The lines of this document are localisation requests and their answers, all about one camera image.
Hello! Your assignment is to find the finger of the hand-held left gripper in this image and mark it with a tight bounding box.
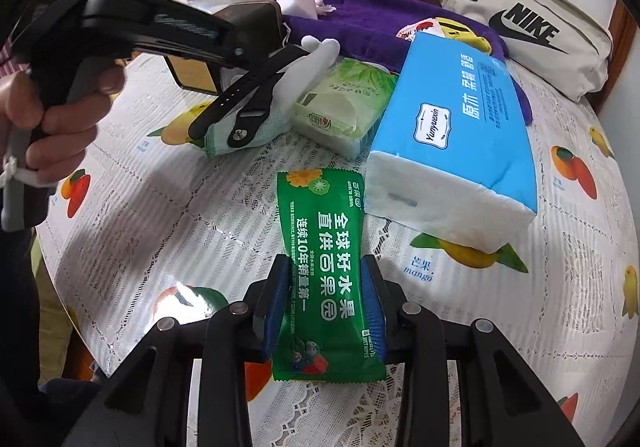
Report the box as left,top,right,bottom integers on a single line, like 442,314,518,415
85,0,240,48
100,44,249,68

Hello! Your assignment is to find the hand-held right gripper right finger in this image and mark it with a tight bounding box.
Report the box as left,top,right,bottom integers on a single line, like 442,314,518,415
361,254,586,447

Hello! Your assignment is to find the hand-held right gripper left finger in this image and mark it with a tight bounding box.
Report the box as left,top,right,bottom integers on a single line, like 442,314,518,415
62,255,292,447

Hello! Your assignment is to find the dark tea tin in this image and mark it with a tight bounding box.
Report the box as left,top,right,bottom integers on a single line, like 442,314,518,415
165,1,286,95

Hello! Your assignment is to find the green wet wipe packet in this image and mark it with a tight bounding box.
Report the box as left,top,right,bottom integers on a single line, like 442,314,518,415
272,168,398,384

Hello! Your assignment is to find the person's left hand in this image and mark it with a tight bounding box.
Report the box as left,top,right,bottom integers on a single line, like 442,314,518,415
0,62,126,188

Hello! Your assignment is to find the black smartwatch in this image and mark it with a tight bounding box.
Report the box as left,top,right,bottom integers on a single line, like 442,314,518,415
187,44,312,150

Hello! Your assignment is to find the green pocket tissue pack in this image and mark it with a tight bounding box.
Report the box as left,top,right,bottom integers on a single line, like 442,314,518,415
291,58,398,160

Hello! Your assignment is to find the purple towel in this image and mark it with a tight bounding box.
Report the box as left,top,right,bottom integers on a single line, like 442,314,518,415
262,0,533,128

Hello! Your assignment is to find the blue tissue pack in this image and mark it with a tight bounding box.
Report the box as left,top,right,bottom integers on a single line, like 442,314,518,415
362,31,538,248

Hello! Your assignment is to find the small red white packet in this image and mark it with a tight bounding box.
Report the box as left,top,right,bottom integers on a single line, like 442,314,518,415
396,19,438,40

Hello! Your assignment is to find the person's dark clothing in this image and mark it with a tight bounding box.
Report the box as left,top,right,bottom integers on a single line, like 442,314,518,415
0,222,108,447

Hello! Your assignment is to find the yellow zip pouch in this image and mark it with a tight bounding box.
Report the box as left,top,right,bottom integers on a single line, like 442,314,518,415
415,17,493,58

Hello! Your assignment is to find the grey waist bag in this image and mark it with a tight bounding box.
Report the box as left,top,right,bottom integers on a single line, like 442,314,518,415
431,0,615,102

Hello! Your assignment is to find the brown wooden door frame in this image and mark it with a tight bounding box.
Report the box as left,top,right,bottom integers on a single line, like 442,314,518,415
602,2,640,128

